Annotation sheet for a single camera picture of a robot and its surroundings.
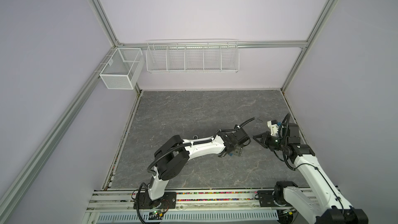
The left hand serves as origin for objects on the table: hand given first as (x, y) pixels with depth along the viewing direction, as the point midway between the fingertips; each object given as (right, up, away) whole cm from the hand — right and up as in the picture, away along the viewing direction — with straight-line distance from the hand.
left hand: (234, 148), depth 85 cm
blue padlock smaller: (-2, -4, +3) cm, 5 cm away
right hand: (+10, +7, -5) cm, 13 cm away
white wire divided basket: (-24, +56, +15) cm, 63 cm away
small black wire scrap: (+21, +14, +20) cm, 32 cm away
